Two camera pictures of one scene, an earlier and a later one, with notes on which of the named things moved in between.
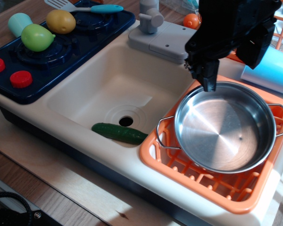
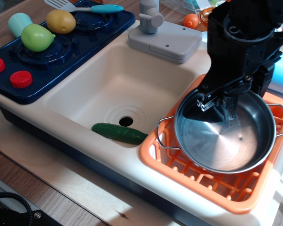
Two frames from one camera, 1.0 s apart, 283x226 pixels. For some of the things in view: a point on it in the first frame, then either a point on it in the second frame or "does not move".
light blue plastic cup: x=274 y=72 does not move
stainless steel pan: x=231 y=130 does not move
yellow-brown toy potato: x=61 y=21 does not move
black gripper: x=226 y=24 to x=242 y=36
